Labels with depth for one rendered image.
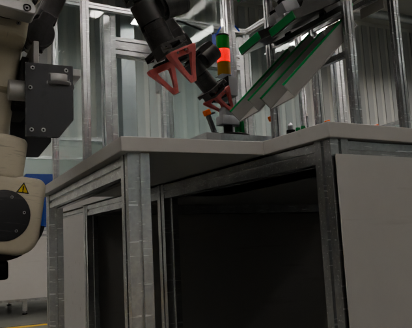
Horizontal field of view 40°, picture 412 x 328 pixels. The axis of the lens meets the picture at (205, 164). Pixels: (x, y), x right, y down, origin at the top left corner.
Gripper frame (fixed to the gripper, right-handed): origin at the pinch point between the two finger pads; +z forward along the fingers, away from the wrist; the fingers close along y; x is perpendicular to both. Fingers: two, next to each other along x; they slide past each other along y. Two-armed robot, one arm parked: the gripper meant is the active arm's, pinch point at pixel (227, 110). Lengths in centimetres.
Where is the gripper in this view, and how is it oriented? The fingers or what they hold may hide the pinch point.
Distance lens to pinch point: 185.3
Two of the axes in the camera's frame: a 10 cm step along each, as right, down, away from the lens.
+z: 6.2, 7.5, 2.2
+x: -6.2, 6.4, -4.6
